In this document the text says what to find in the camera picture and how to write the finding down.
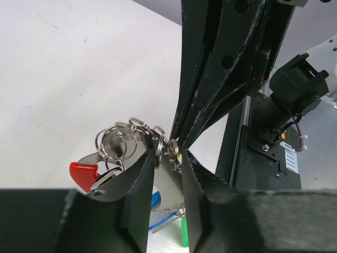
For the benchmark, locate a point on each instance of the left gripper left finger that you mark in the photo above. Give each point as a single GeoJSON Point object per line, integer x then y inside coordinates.
{"type": "Point", "coordinates": [114, 218]}

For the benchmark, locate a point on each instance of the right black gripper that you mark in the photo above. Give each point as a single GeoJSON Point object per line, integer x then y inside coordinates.
{"type": "Point", "coordinates": [228, 49]}

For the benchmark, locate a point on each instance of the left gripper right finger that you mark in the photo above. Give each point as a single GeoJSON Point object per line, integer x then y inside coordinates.
{"type": "Point", "coordinates": [223, 219]}

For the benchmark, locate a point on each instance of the key holder with red handle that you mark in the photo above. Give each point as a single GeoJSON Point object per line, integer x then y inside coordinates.
{"type": "Point", "coordinates": [120, 146]}

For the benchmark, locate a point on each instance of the yellow tagged key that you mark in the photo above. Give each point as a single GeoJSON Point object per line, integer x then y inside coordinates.
{"type": "Point", "coordinates": [173, 156]}

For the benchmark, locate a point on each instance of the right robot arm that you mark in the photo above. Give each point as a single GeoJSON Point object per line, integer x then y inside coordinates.
{"type": "Point", "coordinates": [297, 88]}

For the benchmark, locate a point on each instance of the green tagged key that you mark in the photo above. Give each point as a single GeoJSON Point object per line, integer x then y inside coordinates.
{"type": "Point", "coordinates": [185, 237]}

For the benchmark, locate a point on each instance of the blue tagged key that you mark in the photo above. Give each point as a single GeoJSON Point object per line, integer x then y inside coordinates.
{"type": "Point", "coordinates": [160, 219]}

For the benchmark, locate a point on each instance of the black tagged key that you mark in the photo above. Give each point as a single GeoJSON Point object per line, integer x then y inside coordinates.
{"type": "Point", "coordinates": [105, 177]}

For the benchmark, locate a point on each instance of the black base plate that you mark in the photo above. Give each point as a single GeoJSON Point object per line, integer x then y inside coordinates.
{"type": "Point", "coordinates": [245, 169]}

